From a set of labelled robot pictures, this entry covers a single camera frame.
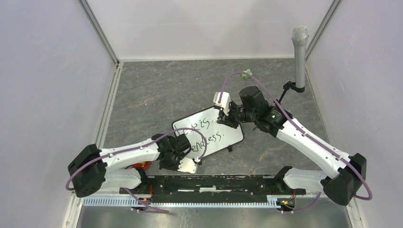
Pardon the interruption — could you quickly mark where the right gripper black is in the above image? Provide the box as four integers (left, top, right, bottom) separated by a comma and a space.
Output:
217, 101, 257, 129

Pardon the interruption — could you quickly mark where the white whiteboard black frame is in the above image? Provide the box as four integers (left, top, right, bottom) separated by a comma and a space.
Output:
172, 106, 244, 159

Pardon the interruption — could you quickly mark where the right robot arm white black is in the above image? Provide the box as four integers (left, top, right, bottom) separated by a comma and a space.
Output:
213, 86, 367, 206

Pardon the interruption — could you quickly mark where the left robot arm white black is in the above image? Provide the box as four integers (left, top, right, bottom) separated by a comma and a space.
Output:
67, 134, 197, 198

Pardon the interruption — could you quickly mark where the red bowl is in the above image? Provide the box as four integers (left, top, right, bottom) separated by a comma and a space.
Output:
131, 161, 150, 169

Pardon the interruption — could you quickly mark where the green toy block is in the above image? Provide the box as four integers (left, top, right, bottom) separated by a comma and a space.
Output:
240, 69, 253, 79

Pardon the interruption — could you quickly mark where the black microphone stand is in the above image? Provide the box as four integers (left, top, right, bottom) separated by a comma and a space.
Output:
255, 81, 306, 136

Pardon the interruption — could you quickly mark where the grey microphone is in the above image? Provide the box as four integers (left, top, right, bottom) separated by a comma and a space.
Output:
291, 26, 309, 93

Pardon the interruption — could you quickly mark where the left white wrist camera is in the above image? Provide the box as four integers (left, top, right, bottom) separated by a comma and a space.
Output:
177, 157, 199, 174

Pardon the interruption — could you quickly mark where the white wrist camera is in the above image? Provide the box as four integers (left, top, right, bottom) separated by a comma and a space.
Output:
213, 92, 231, 116
177, 157, 199, 174

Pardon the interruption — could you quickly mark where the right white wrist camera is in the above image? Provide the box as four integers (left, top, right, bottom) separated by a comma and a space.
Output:
213, 92, 231, 116

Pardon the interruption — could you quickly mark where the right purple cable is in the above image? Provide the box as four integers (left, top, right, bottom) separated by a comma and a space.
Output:
219, 71, 373, 214

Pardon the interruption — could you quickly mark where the purple cable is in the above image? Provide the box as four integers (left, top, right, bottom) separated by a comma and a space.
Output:
219, 71, 373, 214
65, 127, 208, 214

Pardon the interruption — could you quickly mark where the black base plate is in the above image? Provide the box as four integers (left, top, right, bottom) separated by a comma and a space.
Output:
130, 175, 306, 203

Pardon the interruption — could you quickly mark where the white slotted cable duct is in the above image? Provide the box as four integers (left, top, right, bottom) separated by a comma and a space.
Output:
82, 195, 281, 209

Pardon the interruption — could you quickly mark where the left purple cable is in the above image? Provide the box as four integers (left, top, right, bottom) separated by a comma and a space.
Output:
65, 127, 208, 214

